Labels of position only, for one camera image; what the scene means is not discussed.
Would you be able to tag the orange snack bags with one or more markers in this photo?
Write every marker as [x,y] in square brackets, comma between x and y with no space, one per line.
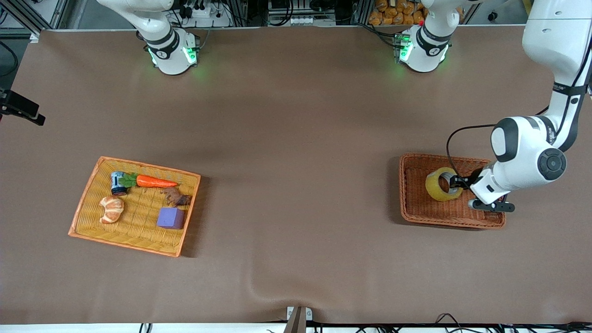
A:
[397,14]

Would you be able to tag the yellow tape roll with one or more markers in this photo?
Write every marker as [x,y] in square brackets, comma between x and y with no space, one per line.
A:
[434,189]

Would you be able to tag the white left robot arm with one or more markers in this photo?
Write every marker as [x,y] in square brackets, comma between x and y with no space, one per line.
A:
[532,148]

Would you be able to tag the white power strip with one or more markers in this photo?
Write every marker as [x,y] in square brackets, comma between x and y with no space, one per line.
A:
[208,18]

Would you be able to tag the orange toy carrot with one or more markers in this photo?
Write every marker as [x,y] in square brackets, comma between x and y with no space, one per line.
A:
[152,181]

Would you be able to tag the brown wicker basket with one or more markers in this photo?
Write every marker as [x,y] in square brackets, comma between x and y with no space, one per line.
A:
[416,203]

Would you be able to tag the orange wicker tray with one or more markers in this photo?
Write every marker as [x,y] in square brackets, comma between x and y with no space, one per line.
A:
[138,241]

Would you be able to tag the purple cube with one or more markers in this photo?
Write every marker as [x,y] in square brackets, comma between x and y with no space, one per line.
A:
[170,218]

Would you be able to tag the long white socket strip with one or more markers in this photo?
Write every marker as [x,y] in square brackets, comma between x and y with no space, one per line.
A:
[300,21]

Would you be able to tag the toy croissant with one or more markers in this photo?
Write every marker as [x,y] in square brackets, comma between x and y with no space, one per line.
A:
[111,210]

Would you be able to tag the small blue white can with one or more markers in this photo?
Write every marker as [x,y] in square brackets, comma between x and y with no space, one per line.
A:
[117,183]

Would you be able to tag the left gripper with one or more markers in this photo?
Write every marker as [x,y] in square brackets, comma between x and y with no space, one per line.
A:
[472,179]

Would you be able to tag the small brown toy piece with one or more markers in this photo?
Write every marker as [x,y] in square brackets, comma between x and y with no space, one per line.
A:
[178,199]

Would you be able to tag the metal table edge bracket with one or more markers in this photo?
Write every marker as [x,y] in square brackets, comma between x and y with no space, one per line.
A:
[298,321]

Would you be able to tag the aluminium frame profile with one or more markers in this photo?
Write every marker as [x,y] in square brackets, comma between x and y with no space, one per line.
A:
[46,18]

